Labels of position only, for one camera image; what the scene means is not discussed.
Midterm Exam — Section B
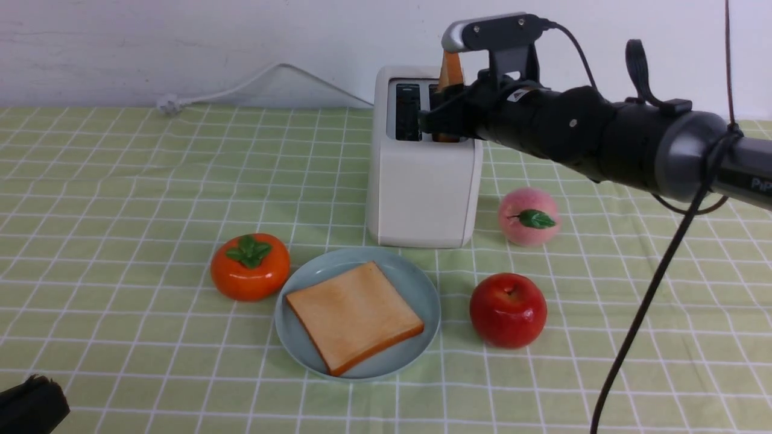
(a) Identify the white toaster power cord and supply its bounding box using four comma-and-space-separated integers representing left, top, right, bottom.
156, 63, 375, 115

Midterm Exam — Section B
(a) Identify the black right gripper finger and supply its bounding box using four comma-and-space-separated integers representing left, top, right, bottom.
429, 84, 477, 115
417, 109, 474, 136

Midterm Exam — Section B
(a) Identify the orange persimmon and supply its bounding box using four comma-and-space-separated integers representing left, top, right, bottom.
209, 233, 291, 302

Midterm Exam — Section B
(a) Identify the white toaster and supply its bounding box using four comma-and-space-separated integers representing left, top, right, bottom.
365, 65, 484, 249

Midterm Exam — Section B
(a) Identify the toast slice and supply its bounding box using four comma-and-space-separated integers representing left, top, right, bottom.
286, 261, 425, 377
433, 51, 465, 107

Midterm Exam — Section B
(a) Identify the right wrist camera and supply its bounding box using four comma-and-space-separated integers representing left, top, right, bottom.
441, 12, 549, 83

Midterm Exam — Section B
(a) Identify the red apple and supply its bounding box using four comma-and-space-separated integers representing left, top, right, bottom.
469, 272, 548, 350

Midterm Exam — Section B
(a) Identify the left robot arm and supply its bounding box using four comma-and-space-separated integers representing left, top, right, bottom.
2, 105, 494, 433

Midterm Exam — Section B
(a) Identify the light blue plate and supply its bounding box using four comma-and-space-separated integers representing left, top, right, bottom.
274, 247, 441, 382

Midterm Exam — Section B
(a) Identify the pink peach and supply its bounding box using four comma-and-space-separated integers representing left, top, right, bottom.
498, 187, 562, 247

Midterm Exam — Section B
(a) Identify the green checkered tablecloth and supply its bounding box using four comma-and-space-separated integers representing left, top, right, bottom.
0, 106, 772, 434

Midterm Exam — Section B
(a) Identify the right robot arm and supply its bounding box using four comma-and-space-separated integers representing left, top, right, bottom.
417, 44, 770, 209

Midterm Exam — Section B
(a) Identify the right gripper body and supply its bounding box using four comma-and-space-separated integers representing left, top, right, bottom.
430, 69, 543, 139

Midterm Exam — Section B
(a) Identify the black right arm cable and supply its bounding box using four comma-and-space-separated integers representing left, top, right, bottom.
543, 18, 744, 434

